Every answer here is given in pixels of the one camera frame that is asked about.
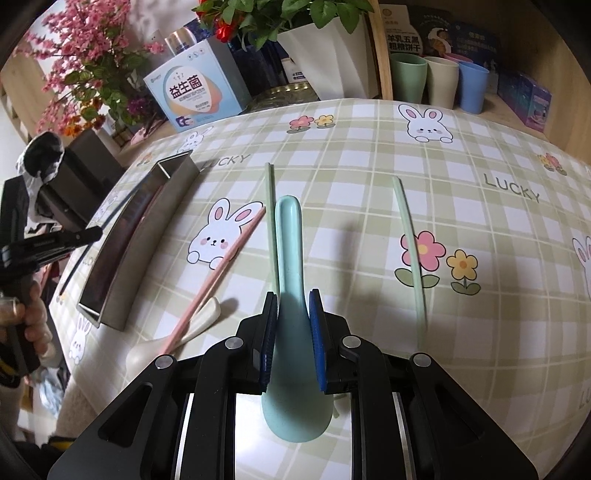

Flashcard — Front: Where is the dark printed box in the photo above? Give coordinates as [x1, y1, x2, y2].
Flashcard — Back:
[411, 7, 456, 59]

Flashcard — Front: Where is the teal spoon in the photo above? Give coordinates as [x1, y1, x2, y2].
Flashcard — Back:
[261, 195, 335, 441]

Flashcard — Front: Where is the pink chopstick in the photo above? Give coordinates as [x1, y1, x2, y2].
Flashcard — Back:
[159, 206, 267, 357]

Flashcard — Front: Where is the green chopstick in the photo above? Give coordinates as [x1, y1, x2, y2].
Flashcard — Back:
[265, 162, 278, 296]
[392, 176, 429, 330]

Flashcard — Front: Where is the checked bunny tablecloth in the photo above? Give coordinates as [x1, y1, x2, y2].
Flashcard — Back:
[55, 97, 591, 480]

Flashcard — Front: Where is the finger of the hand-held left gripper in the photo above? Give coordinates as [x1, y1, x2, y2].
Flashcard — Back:
[9, 225, 103, 269]

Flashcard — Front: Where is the green leafy plant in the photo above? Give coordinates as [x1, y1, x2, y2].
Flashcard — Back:
[193, 0, 376, 49]

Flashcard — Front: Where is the green cup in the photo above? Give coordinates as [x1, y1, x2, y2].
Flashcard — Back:
[390, 53, 428, 104]

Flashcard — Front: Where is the beige cup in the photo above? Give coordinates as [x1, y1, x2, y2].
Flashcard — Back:
[424, 56, 460, 110]

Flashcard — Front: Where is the purple printed box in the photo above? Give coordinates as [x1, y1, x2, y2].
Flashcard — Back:
[499, 71, 552, 133]

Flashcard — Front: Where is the silver spray can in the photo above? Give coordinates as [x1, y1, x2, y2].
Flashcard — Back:
[165, 28, 197, 60]

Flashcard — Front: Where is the person's left hand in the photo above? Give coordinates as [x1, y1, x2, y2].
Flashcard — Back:
[0, 281, 56, 357]

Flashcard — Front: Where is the dark blue vase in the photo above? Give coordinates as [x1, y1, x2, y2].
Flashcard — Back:
[230, 37, 280, 99]

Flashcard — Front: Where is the blue cup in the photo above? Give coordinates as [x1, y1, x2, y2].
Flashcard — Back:
[458, 62, 490, 115]

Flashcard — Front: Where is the wooden shelf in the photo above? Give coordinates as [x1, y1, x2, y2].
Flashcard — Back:
[369, 0, 591, 160]

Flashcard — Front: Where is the black box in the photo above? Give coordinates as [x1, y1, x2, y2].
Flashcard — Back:
[39, 129, 126, 217]

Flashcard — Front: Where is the white planter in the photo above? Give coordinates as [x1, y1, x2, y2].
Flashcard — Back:
[277, 7, 382, 100]

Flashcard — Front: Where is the light blue orange carton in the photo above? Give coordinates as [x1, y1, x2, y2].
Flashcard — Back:
[143, 39, 252, 134]

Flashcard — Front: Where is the round metal dish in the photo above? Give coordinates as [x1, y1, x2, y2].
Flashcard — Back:
[249, 83, 320, 110]

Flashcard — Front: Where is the stainless steel tray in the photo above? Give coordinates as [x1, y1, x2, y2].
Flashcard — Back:
[59, 150, 201, 330]

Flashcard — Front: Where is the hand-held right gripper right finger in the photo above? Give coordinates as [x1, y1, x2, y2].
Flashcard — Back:
[308, 288, 539, 480]

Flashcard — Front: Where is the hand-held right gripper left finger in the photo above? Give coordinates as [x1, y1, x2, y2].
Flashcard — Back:
[46, 291, 280, 480]

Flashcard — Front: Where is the pink artificial flower bouquet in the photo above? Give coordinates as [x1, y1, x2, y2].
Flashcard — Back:
[13, 0, 164, 136]

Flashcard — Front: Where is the white spoon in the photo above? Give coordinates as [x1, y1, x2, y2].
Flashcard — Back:
[126, 296, 221, 379]

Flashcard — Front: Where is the blue printed box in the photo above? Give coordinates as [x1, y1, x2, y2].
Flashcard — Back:
[450, 21, 502, 75]

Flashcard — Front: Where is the black white cloth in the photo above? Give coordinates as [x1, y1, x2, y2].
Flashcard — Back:
[16, 131, 65, 186]

